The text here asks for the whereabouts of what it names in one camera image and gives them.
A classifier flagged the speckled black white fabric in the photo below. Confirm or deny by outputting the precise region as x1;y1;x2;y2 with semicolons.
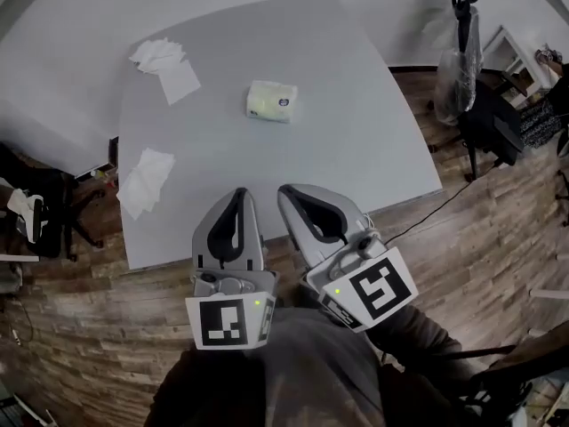
518;99;562;149

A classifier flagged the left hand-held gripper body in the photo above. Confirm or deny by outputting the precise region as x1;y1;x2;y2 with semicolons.
184;268;278;352

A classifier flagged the person's right forearm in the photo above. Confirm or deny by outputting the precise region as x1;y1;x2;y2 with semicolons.
367;302;477;383

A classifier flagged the black swivel chair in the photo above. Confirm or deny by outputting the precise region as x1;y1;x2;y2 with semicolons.
0;142;107;262

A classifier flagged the black power cable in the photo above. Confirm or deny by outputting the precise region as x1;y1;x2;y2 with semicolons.
383;180;475;245

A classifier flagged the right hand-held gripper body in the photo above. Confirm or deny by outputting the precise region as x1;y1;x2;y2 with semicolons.
305;230;421;334

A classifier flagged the clear plastic chair cover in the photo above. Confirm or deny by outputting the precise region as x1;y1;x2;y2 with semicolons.
432;6;485;126

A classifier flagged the black office chair with headrest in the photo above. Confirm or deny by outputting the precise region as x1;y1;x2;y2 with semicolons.
426;0;526;182

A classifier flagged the white table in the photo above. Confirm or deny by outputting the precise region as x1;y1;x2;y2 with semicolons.
116;0;445;272

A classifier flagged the black metal stand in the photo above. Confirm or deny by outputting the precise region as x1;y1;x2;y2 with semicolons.
443;344;534;417

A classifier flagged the yellow tissue pack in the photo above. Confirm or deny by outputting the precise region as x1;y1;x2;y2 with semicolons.
244;78;300;125

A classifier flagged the person's left forearm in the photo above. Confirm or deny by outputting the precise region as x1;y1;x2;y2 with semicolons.
144;347;268;427

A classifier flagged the person's torso in grey shirt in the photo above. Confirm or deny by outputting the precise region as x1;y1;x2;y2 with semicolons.
260;307;389;427

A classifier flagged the white shelf unit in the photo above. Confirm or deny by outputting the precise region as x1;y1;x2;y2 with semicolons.
481;24;557;111

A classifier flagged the grey paper sheet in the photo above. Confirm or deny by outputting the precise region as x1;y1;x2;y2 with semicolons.
156;57;202;107

